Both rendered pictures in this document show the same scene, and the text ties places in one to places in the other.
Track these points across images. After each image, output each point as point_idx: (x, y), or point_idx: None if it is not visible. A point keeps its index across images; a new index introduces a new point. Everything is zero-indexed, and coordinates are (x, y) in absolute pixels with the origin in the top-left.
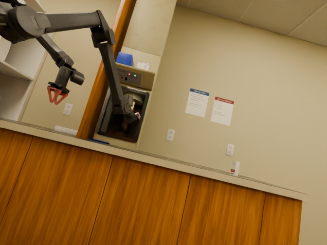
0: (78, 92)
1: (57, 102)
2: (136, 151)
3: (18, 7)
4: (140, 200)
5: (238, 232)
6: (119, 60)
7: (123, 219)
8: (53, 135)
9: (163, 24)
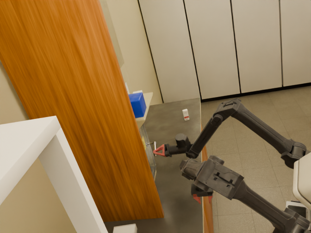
0: (13, 220)
1: (200, 199)
2: (171, 168)
3: (305, 147)
4: None
5: None
6: (143, 109)
7: (205, 201)
8: (203, 221)
9: (106, 10)
